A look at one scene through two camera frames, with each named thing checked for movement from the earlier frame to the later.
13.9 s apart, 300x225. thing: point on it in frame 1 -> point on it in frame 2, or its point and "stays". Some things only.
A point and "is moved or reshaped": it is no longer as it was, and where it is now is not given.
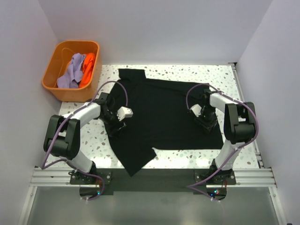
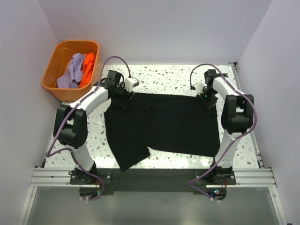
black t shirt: x=161 y=119 is moved or reshaped
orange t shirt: x=88 y=67 stays
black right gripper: x=207 y=125 -> x=209 y=104
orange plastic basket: x=71 y=72 stays
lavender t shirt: x=73 y=77 stays
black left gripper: x=112 y=130 -> x=124 y=102
